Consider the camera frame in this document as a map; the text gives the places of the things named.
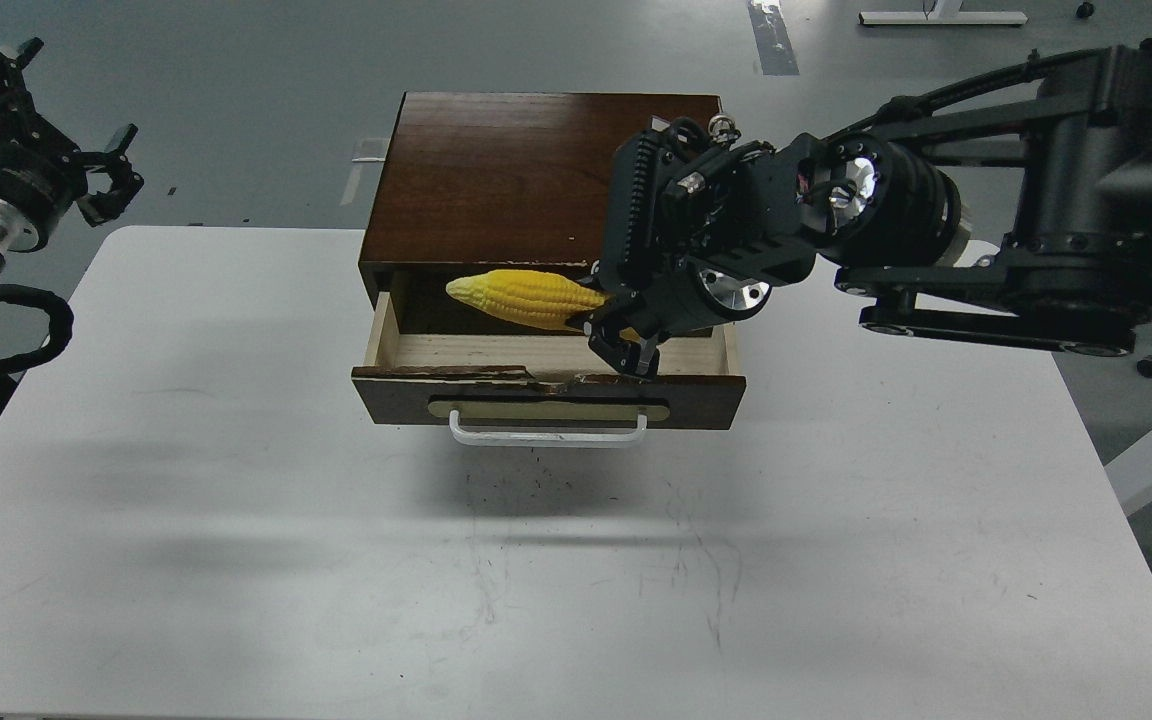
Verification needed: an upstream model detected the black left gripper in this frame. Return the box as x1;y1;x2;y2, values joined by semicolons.
0;38;145;236

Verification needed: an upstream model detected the white desk leg base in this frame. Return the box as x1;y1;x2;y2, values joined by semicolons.
858;1;1029;28

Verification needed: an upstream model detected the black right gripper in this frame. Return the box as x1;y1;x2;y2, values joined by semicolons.
566;114;817;379

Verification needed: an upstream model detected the yellow corn cob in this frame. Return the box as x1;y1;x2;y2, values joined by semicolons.
445;270;608;332

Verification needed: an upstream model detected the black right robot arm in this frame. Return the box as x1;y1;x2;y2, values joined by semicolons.
566;44;1152;381

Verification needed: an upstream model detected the dark wooden cabinet box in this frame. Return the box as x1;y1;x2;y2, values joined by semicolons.
358;91;722;334

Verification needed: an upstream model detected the wooden drawer with white handle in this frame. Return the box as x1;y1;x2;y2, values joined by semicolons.
351;272;748;430

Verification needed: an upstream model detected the grey floor tape strip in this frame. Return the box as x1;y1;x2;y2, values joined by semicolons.
746;1;801;77

